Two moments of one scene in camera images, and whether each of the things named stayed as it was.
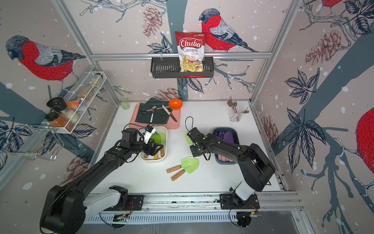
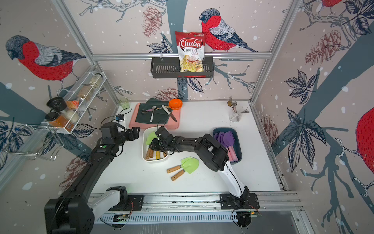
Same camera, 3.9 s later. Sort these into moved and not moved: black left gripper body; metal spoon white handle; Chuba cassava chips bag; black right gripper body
Moved: black left gripper body; black right gripper body
Not moved: metal spoon white handle; Chuba cassava chips bag
